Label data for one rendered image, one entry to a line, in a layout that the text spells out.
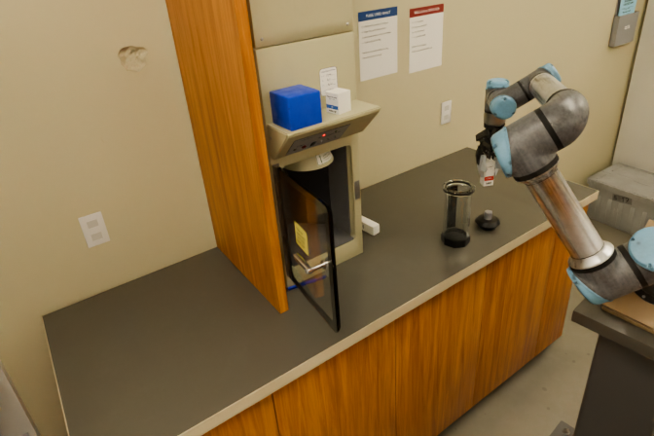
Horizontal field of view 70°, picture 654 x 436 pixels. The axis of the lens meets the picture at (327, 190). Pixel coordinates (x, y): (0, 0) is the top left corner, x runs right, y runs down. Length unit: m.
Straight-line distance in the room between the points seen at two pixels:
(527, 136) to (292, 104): 0.58
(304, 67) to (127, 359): 0.96
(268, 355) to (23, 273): 0.83
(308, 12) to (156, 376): 1.06
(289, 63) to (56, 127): 0.72
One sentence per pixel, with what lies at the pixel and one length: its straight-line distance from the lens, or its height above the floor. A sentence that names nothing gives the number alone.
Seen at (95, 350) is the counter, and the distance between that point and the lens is 1.59.
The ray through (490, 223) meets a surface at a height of 0.98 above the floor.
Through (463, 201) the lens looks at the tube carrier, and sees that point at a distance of 1.68.
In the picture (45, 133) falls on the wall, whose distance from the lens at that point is 1.61.
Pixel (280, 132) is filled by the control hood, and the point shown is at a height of 1.51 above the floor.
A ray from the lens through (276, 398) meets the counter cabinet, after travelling 1.43.
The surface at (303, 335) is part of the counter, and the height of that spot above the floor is 0.94.
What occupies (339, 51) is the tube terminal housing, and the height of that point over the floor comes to 1.66.
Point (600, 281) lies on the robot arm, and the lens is 1.39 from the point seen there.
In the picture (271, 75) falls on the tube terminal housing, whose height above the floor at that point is 1.64.
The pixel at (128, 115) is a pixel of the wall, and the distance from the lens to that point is 1.64.
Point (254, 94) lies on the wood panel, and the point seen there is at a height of 1.62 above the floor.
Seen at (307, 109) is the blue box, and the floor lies 1.56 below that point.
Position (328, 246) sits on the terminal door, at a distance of 1.17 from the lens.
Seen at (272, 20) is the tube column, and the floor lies 1.77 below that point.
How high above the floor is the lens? 1.92
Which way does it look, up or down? 27 degrees down
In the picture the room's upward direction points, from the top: 5 degrees counter-clockwise
